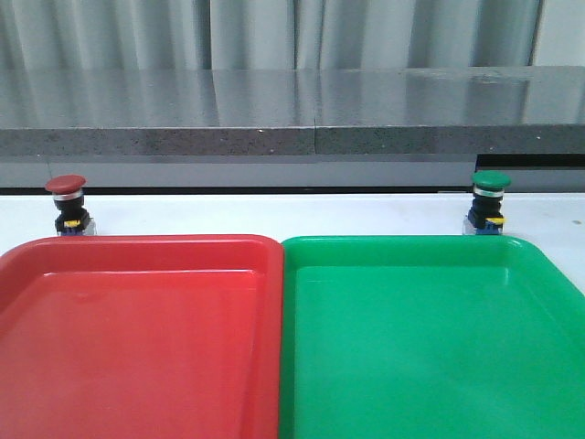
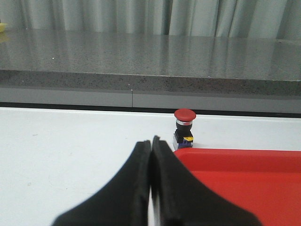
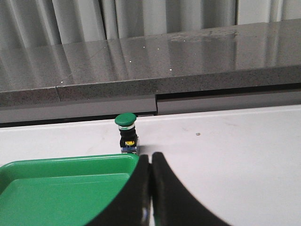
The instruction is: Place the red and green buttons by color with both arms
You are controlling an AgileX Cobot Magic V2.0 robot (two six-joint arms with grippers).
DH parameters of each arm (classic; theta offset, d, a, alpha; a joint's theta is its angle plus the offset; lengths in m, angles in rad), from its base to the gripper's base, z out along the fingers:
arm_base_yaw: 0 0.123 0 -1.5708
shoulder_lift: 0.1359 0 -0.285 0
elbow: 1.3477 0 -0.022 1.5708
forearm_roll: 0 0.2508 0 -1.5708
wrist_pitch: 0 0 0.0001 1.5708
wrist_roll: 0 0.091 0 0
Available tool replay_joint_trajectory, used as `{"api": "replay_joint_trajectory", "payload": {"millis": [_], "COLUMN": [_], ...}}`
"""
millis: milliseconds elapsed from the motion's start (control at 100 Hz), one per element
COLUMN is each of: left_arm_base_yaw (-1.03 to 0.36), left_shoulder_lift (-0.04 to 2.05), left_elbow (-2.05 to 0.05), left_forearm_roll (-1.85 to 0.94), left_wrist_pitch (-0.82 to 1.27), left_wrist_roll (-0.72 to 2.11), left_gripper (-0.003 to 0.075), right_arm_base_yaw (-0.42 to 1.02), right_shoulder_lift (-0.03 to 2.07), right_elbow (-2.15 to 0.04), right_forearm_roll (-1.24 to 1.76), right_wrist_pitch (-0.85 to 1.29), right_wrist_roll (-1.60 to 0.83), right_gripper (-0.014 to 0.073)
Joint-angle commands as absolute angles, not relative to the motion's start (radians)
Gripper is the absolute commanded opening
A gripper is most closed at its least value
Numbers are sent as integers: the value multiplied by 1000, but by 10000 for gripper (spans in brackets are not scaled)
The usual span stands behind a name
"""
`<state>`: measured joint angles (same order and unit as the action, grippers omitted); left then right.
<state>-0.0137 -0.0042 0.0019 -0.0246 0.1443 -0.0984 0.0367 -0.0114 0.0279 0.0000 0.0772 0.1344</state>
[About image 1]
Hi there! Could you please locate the green mushroom push button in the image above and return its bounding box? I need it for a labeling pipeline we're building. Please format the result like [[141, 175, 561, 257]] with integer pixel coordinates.
[[463, 170, 511, 235]]

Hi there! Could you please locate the red mushroom push button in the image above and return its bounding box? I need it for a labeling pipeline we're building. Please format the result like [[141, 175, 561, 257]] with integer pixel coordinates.
[[45, 174, 97, 236]]

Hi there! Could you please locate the green plastic tray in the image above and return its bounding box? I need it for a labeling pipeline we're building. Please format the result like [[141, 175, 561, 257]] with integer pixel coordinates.
[[279, 236, 584, 438]]

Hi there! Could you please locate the red plastic tray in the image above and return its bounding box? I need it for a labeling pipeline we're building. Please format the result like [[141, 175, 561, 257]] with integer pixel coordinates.
[[1, 235, 283, 438]]

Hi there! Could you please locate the grey stone countertop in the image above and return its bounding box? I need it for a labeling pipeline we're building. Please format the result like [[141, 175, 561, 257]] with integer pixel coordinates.
[[0, 65, 585, 195]]

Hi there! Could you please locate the white pleated curtain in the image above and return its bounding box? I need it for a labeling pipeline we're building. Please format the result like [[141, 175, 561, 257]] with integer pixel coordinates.
[[1, 1, 542, 70]]

